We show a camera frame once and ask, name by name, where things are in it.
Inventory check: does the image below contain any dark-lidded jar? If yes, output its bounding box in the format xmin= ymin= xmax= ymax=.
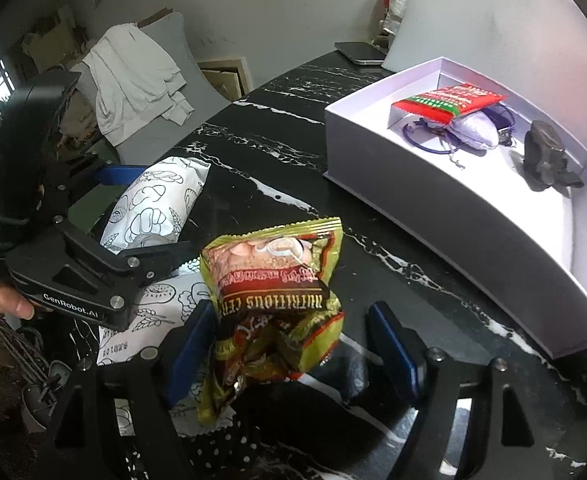
xmin=372 ymin=0 xmax=414 ymax=47

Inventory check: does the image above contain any white foam board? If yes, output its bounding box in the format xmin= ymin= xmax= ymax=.
xmin=382 ymin=0 xmax=587 ymax=158

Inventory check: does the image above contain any lavender satin pouch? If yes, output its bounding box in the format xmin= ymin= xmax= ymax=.
xmin=446 ymin=110 xmax=499 ymax=152

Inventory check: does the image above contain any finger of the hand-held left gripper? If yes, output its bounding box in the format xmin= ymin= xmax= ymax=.
xmin=48 ymin=157 xmax=144 ymax=196
xmin=58 ymin=222 xmax=197 ymax=286

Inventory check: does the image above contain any wooden box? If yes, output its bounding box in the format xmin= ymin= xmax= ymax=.
xmin=196 ymin=56 xmax=251 ymax=103

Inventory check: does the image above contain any white printed bread bag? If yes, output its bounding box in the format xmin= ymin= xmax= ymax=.
xmin=96 ymin=156 xmax=234 ymax=436

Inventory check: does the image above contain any clear plastic bag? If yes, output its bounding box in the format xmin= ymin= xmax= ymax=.
xmin=381 ymin=0 xmax=414 ymax=48

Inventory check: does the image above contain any dark cable bundle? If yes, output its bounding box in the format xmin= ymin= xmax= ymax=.
xmin=0 ymin=322 xmax=57 ymax=396

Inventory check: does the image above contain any smartphone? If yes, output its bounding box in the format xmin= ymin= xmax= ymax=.
xmin=333 ymin=41 xmax=389 ymax=66

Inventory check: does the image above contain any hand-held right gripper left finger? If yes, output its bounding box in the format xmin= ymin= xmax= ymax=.
xmin=36 ymin=300 xmax=219 ymax=480

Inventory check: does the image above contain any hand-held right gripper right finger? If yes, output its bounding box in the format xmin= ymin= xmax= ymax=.
xmin=366 ymin=301 xmax=557 ymax=480

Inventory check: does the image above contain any green red snack packet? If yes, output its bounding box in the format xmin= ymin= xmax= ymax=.
xmin=196 ymin=217 xmax=347 ymax=426

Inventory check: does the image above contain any white lidded gift box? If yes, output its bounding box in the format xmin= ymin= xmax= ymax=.
xmin=323 ymin=57 xmax=587 ymax=359

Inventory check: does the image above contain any black cloth bow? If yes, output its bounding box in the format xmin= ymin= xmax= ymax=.
xmin=556 ymin=157 xmax=585 ymax=188

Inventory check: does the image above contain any person's left hand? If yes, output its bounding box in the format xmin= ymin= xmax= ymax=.
xmin=0 ymin=280 xmax=37 ymax=321

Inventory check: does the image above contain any black polka-dot scrunchie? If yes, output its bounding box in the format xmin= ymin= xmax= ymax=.
xmin=124 ymin=425 xmax=284 ymax=480

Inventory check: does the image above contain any white cloth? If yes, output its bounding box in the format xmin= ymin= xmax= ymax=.
xmin=81 ymin=22 xmax=195 ymax=148

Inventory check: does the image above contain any cardboard box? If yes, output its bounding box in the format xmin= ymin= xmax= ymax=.
xmin=21 ymin=5 xmax=92 ymax=73

